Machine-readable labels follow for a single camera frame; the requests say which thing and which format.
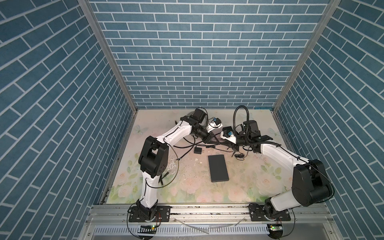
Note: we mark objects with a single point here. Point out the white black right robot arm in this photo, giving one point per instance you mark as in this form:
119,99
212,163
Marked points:
310,182

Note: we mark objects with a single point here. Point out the black power adapter with cord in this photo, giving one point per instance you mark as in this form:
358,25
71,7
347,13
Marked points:
199,149

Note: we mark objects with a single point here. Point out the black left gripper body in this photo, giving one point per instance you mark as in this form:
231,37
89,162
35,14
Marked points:
200,132

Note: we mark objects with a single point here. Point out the aluminium corner post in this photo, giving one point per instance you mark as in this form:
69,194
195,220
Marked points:
318,30
92,20

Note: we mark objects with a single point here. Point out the large black box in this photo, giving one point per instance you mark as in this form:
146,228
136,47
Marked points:
218,168

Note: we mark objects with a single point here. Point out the aluminium corner post right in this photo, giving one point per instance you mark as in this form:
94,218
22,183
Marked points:
318,30

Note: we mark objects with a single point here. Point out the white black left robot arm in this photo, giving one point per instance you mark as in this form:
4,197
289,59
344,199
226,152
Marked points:
154,156

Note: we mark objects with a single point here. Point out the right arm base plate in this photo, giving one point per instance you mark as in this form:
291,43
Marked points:
259,213

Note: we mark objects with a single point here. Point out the aluminium front rail frame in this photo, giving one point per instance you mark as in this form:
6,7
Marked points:
209,222

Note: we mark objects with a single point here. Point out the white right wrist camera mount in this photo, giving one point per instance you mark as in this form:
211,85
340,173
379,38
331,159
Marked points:
228,135

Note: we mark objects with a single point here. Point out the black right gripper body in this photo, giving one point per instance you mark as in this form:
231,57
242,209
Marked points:
243,140

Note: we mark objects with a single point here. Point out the aluminium corner post left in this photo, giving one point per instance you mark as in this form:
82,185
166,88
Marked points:
92,20

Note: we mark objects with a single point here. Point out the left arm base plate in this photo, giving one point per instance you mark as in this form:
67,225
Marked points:
142,214

